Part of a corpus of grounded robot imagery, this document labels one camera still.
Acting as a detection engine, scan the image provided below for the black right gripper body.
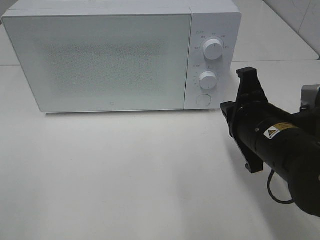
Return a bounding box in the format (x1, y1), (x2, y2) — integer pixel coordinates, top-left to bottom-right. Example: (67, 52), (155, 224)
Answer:
(228, 85), (290, 160)

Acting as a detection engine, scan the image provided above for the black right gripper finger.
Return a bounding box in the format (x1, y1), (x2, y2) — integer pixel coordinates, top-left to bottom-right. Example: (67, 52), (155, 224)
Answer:
(220, 67), (262, 130)
(237, 141), (264, 174)

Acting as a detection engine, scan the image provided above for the round door release button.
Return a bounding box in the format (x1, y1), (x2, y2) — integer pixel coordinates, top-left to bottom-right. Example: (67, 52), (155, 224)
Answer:
(196, 94), (212, 108)

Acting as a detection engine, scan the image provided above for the white microwave door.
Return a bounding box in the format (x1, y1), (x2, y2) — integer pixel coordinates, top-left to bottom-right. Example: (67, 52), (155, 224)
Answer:
(3, 14), (191, 113)

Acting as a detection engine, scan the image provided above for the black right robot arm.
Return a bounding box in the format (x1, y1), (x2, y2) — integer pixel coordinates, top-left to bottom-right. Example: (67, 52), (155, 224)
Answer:
(220, 67), (320, 216)

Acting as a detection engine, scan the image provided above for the lower white timer knob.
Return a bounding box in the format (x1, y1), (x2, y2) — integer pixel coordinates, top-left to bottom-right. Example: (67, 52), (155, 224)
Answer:
(199, 71), (218, 90)

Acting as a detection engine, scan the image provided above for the upper white power knob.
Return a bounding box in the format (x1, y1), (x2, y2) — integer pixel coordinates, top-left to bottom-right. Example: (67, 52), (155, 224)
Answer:
(202, 37), (224, 61)

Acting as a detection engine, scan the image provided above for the white microwave oven body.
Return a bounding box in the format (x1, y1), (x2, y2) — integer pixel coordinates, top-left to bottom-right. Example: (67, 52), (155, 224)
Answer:
(1, 0), (242, 112)

